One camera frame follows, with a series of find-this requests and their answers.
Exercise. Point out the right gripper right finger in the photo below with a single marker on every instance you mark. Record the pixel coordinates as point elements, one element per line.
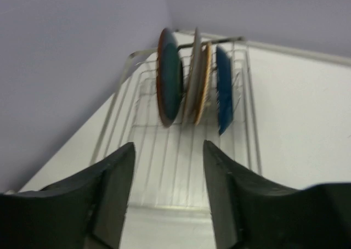
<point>250,211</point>

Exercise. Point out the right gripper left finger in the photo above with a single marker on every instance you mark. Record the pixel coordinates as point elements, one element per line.
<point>85,210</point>

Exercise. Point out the woven bamboo round plate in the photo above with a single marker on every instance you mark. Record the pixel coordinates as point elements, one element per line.
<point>205,73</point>

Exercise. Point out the grey deer pattern plate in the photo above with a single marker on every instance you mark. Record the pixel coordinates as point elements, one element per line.
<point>195,81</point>

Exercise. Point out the dark blue leaf-shaped plate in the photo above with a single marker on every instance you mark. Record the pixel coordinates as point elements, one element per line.
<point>224,90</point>

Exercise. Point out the teal round ceramic plate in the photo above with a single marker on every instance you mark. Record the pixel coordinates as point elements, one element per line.
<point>169,79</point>

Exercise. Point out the wire dish rack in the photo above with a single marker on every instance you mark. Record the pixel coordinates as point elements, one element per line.
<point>168,170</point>

